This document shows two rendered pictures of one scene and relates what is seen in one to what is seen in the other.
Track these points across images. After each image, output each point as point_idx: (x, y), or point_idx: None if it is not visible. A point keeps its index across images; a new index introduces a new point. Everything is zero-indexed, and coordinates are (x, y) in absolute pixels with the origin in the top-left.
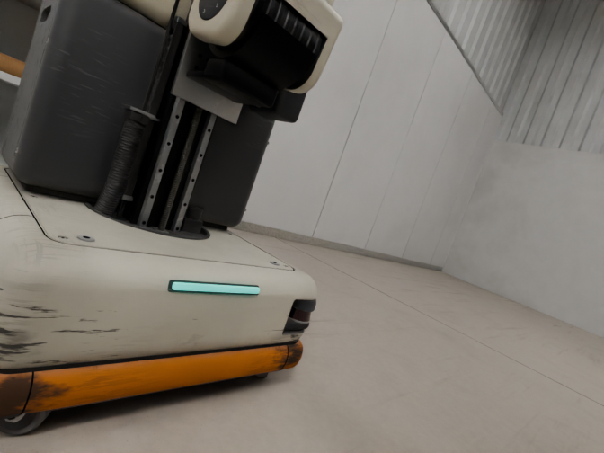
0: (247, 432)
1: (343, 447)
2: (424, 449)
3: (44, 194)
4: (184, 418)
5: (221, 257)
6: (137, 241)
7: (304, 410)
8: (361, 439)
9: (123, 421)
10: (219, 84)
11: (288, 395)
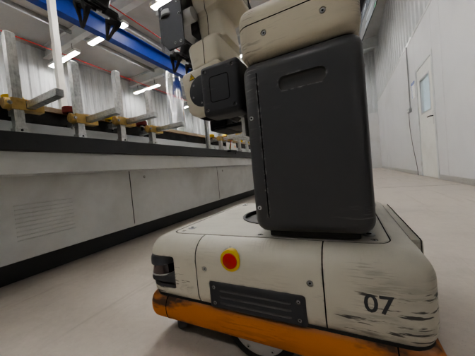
0: None
1: (119, 313)
2: (30, 352)
3: None
4: None
5: (216, 217)
6: (242, 208)
7: (144, 320)
8: (100, 325)
9: None
10: (233, 133)
11: (156, 325)
